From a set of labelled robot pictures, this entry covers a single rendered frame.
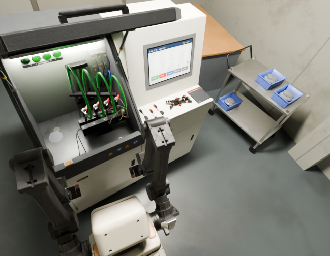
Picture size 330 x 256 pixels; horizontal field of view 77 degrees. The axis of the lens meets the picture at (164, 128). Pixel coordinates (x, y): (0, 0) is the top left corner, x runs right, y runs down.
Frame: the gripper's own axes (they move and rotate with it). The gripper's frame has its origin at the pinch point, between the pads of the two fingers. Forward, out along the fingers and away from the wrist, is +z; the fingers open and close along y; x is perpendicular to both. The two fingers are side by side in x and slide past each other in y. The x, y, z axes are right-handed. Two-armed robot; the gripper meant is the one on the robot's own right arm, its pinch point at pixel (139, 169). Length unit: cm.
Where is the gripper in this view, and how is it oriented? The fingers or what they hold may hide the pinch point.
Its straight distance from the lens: 137.5
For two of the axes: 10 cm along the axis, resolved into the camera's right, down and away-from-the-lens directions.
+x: 3.0, 9.5, -0.9
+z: -3.1, 1.9, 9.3
